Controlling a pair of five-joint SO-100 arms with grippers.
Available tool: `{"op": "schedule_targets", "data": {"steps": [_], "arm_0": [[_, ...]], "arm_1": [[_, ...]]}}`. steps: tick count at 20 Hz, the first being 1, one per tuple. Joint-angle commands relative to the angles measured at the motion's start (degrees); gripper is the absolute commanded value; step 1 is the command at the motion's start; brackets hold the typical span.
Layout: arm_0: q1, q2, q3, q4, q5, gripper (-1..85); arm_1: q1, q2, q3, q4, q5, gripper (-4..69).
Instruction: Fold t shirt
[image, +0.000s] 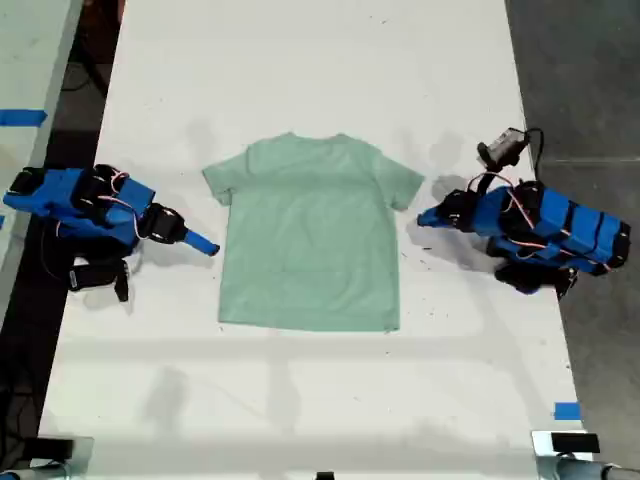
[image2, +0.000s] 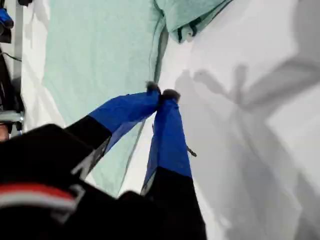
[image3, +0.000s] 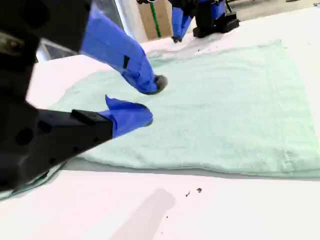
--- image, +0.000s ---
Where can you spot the pale green T-shirt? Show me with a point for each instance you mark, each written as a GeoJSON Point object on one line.
{"type": "Point", "coordinates": [310, 235]}

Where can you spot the small black clip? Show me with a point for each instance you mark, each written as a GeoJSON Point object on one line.
{"type": "Point", "coordinates": [325, 476]}

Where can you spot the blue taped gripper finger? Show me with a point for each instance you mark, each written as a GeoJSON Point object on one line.
{"type": "Point", "coordinates": [437, 212]}
{"type": "Point", "coordinates": [200, 237]}
{"type": "Point", "coordinates": [439, 223]}
{"type": "Point", "coordinates": [197, 246]}

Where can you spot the short black camera stalk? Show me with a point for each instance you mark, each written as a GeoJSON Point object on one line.
{"type": "Point", "coordinates": [486, 180]}
{"type": "Point", "coordinates": [121, 282]}

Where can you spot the short blue tape strip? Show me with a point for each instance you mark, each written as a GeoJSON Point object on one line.
{"type": "Point", "coordinates": [567, 411]}

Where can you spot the grey black camera box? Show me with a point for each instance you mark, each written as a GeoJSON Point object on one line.
{"type": "Point", "coordinates": [502, 142]}

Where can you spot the long blue tape strip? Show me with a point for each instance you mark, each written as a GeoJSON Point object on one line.
{"type": "Point", "coordinates": [22, 116]}

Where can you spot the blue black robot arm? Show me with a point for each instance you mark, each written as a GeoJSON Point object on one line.
{"type": "Point", "coordinates": [575, 225]}
{"type": "Point", "coordinates": [60, 197]}

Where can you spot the shiny metal plate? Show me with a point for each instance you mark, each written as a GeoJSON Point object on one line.
{"type": "Point", "coordinates": [84, 457]}

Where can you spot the white metal plate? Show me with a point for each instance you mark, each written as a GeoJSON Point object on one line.
{"type": "Point", "coordinates": [541, 445]}

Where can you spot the small black box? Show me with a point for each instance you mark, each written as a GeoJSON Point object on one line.
{"type": "Point", "coordinates": [575, 443]}
{"type": "Point", "coordinates": [49, 448]}

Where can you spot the grey metal tube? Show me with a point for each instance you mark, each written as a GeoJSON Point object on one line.
{"type": "Point", "coordinates": [580, 469]}
{"type": "Point", "coordinates": [30, 472]}

